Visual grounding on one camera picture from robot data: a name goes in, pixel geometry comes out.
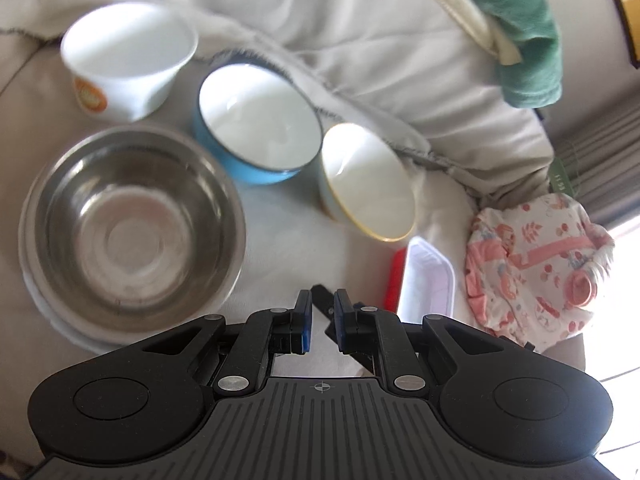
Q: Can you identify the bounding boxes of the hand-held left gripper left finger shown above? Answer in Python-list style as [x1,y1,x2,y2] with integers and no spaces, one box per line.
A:
[128,289,314,396]

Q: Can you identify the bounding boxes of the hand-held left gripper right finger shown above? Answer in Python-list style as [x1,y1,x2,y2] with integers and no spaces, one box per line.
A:
[333,288,507,394]

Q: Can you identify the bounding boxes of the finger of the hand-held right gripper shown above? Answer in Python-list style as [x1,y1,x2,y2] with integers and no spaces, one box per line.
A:
[310,284,377,377]

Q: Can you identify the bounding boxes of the red plastic tray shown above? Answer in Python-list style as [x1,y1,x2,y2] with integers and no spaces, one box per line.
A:
[384,248,409,317]

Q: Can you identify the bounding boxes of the white plastic tray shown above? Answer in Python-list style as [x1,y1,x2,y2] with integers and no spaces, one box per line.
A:
[397,236,456,324]

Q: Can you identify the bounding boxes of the white bowl with gold rim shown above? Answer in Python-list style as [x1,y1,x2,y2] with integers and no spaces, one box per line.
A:
[319,123,417,244]

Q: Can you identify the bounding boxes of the blue bowl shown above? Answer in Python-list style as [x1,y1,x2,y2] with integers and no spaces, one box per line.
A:
[193,62,324,185]

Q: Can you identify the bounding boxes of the stainless steel bowl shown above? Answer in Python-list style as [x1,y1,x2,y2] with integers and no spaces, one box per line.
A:
[19,126,247,346]

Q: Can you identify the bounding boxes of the white plate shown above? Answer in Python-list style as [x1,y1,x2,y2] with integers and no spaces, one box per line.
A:
[21,269,151,357]

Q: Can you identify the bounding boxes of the white bowl with orange print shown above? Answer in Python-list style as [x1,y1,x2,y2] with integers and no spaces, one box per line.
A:
[60,2,199,122]

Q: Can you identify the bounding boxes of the pink floral baby garment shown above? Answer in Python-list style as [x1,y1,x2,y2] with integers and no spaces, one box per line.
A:
[464,195,616,347]

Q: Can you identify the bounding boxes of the beige sofa cover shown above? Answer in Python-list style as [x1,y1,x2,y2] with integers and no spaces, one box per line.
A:
[0,0,601,463]

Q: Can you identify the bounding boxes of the grey curtain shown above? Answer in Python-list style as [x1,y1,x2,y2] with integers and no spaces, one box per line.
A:
[550,104,640,222]

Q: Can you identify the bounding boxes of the green towel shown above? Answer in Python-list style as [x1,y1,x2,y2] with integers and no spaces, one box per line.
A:
[449,0,564,110]

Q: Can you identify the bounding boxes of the yellow and red board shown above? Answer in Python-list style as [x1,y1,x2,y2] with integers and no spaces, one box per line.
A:
[601,0,640,69]

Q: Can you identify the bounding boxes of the cream bag strap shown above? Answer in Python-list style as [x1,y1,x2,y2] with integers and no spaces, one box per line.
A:
[404,0,524,67]

